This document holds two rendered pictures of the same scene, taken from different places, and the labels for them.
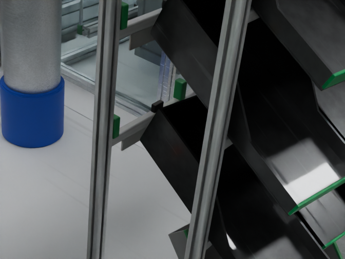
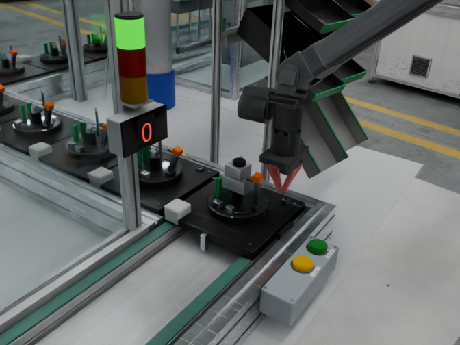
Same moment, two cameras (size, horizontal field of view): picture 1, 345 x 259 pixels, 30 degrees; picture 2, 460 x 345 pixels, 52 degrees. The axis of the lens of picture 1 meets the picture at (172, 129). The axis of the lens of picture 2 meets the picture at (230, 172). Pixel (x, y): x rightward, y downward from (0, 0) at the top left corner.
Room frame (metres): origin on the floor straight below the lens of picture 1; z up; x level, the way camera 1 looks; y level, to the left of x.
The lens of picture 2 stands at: (-0.50, 0.06, 1.57)
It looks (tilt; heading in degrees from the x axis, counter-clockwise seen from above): 29 degrees down; 359
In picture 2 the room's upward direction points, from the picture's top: 2 degrees clockwise
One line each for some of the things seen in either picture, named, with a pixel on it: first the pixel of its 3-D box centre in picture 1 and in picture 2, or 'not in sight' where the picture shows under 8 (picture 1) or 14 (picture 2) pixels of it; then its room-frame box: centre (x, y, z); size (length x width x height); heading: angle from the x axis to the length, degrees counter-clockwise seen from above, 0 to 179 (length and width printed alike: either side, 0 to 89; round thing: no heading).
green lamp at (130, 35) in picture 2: not in sight; (130, 31); (0.34, 0.23, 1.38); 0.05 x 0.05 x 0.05
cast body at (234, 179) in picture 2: not in sight; (235, 172); (0.43, 0.04, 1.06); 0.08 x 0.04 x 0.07; 53
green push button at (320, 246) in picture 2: not in sight; (317, 248); (0.30, -0.14, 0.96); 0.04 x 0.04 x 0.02
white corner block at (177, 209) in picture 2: not in sight; (177, 211); (0.40, 0.17, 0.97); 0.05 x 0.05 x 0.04; 56
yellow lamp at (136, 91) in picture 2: not in sight; (133, 87); (0.34, 0.23, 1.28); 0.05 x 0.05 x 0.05
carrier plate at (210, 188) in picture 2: not in sight; (236, 211); (0.43, 0.03, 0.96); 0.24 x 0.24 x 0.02; 56
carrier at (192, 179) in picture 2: not in sight; (154, 160); (0.57, 0.24, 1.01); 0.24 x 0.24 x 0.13; 56
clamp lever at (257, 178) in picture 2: not in sight; (254, 188); (0.40, -0.01, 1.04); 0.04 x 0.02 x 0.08; 56
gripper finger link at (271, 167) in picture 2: not in sight; (285, 171); (0.38, -0.07, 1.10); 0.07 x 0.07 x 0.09; 57
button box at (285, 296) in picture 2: not in sight; (300, 276); (0.24, -0.10, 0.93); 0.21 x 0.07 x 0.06; 146
